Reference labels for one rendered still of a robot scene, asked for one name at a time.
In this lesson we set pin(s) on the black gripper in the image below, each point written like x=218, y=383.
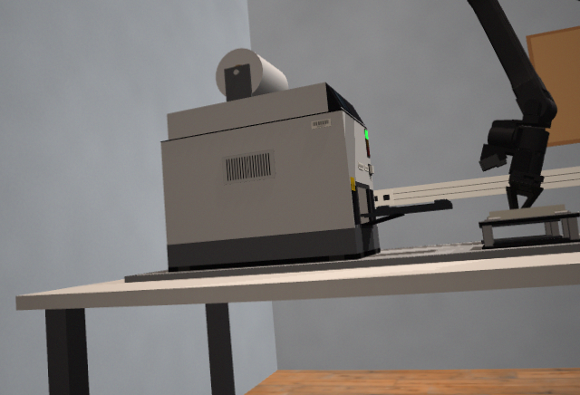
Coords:
x=528, y=184

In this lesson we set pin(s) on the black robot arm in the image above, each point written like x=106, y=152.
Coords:
x=526, y=84

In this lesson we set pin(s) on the white cylinder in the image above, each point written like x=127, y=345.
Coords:
x=265, y=78

